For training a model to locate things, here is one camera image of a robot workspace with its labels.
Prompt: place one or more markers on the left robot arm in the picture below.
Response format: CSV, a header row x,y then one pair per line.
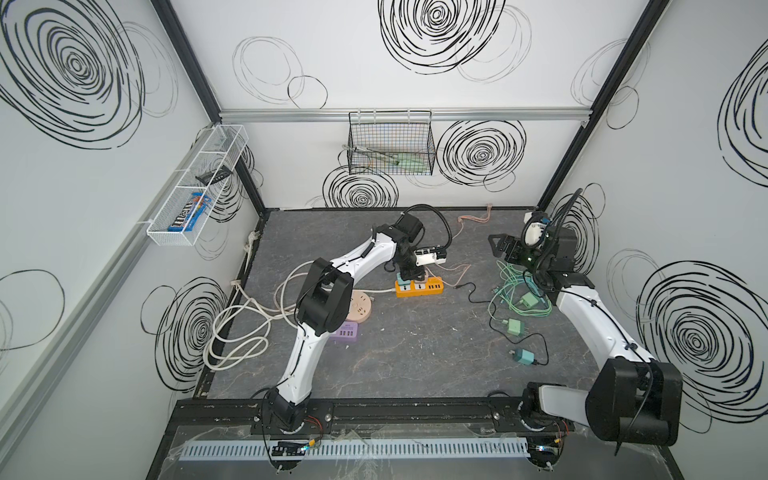
x,y
323,305

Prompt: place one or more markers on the aluminium wall rail left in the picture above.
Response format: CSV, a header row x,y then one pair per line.
x,y
64,214

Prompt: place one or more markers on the metal tongs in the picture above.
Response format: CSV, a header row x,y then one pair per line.
x,y
371,155

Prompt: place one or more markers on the white slotted cable duct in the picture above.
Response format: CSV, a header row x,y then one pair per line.
x,y
353,449

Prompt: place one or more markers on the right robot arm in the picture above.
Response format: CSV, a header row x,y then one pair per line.
x,y
635,397

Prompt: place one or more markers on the green cloth in basket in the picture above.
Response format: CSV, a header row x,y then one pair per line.
x,y
413,164

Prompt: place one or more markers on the white wire shelf basket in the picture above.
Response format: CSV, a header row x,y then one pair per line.
x,y
217,145

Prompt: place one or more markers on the aluminium wall rail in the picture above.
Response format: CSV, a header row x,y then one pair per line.
x,y
569,113
64,214

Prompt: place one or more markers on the aluminium wall rail back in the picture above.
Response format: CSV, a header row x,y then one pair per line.
x,y
569,113

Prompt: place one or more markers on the black remote control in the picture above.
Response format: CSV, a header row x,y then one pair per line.
x,y
214,176

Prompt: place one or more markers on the round pink power strip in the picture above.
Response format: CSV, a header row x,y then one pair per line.
x,y
360,308

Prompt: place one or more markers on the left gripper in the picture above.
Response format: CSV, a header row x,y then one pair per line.
x,y
411,271

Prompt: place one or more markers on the teal charger with white cable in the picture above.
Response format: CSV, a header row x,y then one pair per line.
x,y
404,284

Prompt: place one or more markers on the blue candy pack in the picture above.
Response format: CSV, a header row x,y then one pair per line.
x,y
195,206

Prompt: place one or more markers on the purple power strip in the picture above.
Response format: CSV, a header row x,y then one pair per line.
x,y
347,332

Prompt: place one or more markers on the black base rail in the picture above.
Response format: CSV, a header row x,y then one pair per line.
x,y
501,412

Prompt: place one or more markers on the orange power strip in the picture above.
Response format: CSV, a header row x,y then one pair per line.
x,y
432,286

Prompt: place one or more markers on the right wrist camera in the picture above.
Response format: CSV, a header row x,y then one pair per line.
x,y
533,233

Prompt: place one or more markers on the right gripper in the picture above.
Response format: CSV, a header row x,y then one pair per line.
x,y
508,248

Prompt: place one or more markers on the black wire basket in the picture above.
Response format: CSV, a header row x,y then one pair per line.
x,y
393,136

